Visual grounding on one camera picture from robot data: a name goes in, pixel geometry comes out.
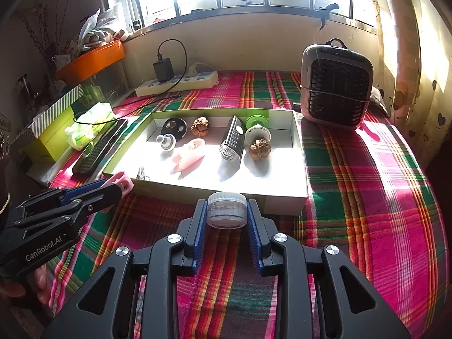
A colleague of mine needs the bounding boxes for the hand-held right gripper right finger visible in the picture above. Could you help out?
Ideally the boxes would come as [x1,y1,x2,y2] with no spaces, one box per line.
[246,199,412,339]

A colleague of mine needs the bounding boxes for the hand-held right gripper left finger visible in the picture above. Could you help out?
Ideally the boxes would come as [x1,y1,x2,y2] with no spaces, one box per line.
[40,199,207,339]

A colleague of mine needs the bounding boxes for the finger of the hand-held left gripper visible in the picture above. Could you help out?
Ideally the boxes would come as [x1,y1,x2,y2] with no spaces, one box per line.
[7,188,124,238]
[16,182,122,216]

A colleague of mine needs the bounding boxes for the pink loop clip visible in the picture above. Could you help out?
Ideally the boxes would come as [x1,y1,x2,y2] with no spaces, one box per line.
[101,171,135,214]

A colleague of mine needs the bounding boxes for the shallow cardboard box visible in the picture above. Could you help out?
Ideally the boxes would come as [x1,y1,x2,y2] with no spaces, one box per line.
[102,109,309,216]

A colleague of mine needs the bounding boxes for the pink stick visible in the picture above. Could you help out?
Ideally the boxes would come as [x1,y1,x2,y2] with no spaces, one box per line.
[172,139,206,172]

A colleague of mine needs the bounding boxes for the brown walnut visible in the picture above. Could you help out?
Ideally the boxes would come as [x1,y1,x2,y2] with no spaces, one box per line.
[248,138,272,163]
[191,116,210,138]

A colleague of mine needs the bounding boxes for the white round knob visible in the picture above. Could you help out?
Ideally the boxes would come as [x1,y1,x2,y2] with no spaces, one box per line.
[156,134,176,151]

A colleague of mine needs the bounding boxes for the small black grater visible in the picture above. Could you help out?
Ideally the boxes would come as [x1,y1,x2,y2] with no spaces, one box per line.
[219,115,246,163]

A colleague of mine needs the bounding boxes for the black round holder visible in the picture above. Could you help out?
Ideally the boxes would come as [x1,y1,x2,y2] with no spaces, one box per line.
[161,118,188,140]

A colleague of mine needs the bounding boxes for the green white round jar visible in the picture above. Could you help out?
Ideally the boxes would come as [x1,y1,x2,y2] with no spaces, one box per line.
[245,115,272,145]

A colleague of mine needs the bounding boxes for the person's left hand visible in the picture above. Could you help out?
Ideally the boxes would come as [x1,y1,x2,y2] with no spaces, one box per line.
[0,265,48,299]

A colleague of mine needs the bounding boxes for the black keyboard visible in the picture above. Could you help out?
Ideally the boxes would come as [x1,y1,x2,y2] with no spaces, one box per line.
[71,118,128,174]

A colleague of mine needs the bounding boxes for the white paper sheet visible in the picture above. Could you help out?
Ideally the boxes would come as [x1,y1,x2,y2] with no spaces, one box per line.
[26,159,68,184]

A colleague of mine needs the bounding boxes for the yellow-green box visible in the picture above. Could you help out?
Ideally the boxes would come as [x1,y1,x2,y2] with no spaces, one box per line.
[26,108,85,163]

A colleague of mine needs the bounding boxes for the green tissue packet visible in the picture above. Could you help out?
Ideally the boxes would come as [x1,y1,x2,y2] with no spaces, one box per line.
[65,102,115,151]

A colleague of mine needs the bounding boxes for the orange tray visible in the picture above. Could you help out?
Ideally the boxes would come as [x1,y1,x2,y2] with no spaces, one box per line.
[55,40,126,82]

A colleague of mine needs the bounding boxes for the white power strip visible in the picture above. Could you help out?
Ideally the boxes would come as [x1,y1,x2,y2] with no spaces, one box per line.
[135,71,220,97]

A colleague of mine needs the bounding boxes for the black charger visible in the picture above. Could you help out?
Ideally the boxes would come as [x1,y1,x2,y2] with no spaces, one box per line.
[153,57,174,83]

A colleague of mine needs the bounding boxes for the white plug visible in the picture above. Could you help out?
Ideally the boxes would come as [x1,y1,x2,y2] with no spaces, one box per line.
[187,63,212,76]

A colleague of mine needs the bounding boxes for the plastic bags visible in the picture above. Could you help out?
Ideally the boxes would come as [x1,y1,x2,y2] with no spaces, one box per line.
[78,3,124,48]

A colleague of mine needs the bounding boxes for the small desk heater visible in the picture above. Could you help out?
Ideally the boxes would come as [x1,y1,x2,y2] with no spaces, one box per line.
[300,39,374,131]

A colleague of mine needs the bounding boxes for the dried branches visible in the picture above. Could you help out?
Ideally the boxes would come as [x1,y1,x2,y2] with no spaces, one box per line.
[18,0,78,64]

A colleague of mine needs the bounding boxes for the black window latch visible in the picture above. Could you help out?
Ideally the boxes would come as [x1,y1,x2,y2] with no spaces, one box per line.
[318,3,340,31]

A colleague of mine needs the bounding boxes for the heart print curtain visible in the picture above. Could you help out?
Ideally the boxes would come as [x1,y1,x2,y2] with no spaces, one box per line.
[374,0,452,159]

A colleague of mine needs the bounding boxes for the black charger cable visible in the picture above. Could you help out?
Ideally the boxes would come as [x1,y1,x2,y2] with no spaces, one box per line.
[73,40,188,125]

